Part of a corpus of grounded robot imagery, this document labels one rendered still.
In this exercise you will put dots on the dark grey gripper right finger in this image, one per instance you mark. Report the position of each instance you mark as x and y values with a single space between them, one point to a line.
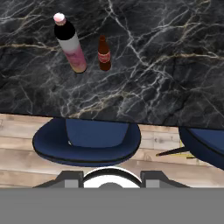
151 178

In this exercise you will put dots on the large pink-labelled bottle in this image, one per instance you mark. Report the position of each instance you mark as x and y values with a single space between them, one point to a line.
71 43

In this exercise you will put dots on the blue round chair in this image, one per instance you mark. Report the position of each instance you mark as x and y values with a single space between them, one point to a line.
204 144
87 143

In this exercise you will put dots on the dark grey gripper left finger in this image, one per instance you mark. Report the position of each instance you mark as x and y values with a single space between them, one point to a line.
71 178

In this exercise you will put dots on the small brown bottle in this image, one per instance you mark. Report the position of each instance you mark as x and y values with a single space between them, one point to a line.
104 54

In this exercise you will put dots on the white and black round base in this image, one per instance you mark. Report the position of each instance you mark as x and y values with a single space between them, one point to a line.
110 177

